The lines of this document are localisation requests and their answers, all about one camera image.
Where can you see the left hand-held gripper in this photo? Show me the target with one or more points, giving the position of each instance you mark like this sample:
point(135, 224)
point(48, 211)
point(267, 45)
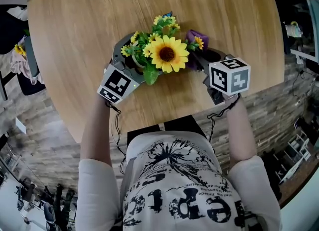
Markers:
point(117, 81)

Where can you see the person's right forearm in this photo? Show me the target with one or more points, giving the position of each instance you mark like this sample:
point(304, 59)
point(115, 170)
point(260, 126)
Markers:
point(239, 130)

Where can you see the white yellow container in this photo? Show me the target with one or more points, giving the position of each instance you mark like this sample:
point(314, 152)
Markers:
point(294, 29)

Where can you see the person's left forearm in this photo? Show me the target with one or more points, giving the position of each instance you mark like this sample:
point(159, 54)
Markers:
point(96, 135)

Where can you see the beige cloth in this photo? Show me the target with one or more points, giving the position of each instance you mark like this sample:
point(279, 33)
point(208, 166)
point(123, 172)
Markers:
point(18, 64)

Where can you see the white printed shirt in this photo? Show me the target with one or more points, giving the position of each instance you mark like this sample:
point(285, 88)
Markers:
point(174, 187)

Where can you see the white metal rack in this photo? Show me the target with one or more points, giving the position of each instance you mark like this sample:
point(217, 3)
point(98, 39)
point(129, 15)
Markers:
point(296, 155)

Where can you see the yellow artificial sunflower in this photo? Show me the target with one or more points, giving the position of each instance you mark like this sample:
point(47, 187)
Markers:
point(19, 49)

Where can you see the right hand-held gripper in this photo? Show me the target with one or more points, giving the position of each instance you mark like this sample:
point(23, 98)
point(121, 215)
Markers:
point(230, 79)

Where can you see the yellow sunflower bouquet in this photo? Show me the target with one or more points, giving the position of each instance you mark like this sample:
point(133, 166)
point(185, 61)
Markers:
point(167, 54)

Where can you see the person's black trousers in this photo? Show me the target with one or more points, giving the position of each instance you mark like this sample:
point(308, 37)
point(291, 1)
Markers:
point(184, 124)

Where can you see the white paper sheet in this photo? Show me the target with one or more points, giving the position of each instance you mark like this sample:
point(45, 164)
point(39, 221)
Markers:
point(20, 125)

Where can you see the black office chair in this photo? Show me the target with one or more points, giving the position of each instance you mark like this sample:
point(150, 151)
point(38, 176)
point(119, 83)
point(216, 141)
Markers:
point(10, 31)

